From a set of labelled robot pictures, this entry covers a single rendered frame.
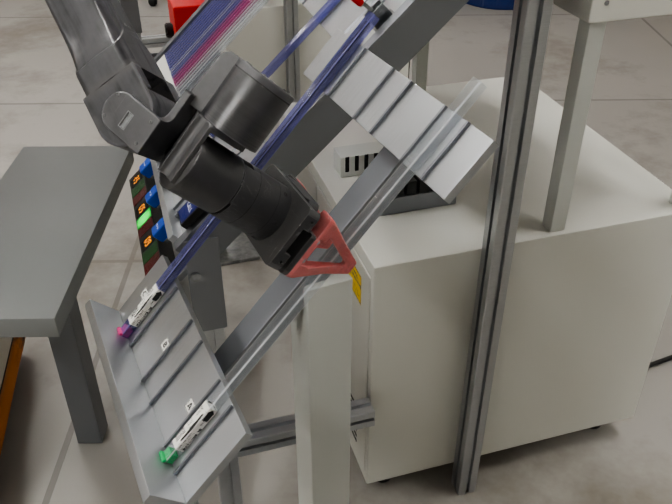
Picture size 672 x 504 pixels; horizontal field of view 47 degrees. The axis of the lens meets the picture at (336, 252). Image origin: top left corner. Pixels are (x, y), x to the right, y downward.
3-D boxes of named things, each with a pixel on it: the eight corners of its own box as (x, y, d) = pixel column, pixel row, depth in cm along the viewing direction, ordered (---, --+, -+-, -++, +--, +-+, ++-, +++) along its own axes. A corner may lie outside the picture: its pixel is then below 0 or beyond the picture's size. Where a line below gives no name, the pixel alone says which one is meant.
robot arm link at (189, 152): (142, 166, 66) (159, 193, 62) (188, 101, 65) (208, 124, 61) (204, 202, 71) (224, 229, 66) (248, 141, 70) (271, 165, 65)
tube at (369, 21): (128, 338, 98) (121, 336, 98) (126, 332, 99) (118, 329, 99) (380, 19, 89) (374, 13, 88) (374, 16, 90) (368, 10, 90)
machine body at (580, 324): (364, 503, 163) (372, 268, 128) (285, 306, 218) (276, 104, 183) (627, 435, 179) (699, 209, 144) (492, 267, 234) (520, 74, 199)
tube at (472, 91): (172, 465, 82) (164, 463, 81) (169, 456, 83) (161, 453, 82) (487, 87, 73) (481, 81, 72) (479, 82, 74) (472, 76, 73)
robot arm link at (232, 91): (150, 139, 73) (94, 117, 65) (219, 40, 72) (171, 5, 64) (236, 213, 70) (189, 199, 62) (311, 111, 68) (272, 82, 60)
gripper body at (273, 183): (285, 171, 75) (228, 133, 71) (326, 218, 68) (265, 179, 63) (246, 222, 76) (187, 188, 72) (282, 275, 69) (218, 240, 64)
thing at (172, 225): (203, 262, 120) (167, 240, 116) (157, 99, 172) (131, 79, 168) (208, 257, 120) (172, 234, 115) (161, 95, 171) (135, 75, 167)
